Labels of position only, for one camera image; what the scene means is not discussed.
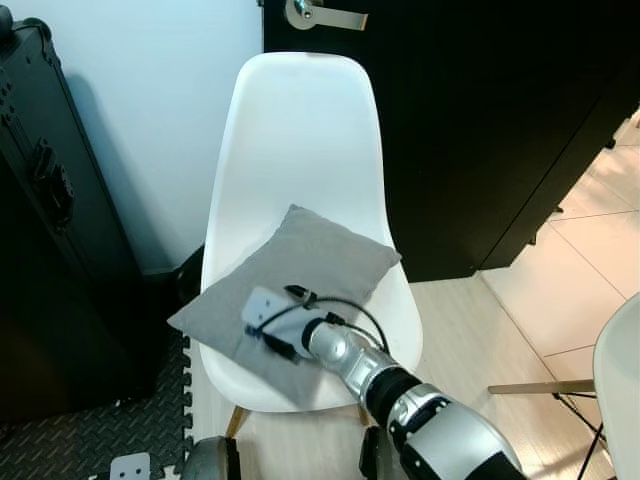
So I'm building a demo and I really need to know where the grey pillow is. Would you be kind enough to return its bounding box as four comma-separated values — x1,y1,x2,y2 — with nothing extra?
167,204,403,387

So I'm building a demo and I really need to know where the white plastic chair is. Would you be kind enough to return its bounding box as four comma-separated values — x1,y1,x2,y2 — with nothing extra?
487,292,640,480
198,52,425,441

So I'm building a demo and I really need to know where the grey robot leg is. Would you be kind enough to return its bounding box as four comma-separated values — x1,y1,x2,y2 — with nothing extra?
184,435,242,480

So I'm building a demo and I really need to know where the black foam floor mat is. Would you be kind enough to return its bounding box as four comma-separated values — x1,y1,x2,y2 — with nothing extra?
0,328,197,480

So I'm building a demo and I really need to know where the black flight case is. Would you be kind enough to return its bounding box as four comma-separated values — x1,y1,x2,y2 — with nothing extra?
0,14,173,427

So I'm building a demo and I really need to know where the black case latch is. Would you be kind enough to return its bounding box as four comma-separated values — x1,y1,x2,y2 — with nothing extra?
33,138,77,228

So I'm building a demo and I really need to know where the black door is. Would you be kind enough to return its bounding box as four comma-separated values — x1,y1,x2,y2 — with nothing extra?
262,0,640,284

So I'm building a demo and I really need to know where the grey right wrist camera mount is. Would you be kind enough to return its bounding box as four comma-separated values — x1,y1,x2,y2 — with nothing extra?
243,287,313,347

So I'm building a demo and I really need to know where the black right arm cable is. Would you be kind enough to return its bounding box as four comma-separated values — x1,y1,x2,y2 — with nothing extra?
284,285,392,353

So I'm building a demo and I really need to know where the silver door handle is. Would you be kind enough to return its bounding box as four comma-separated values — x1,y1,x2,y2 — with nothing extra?
285,0,369,32

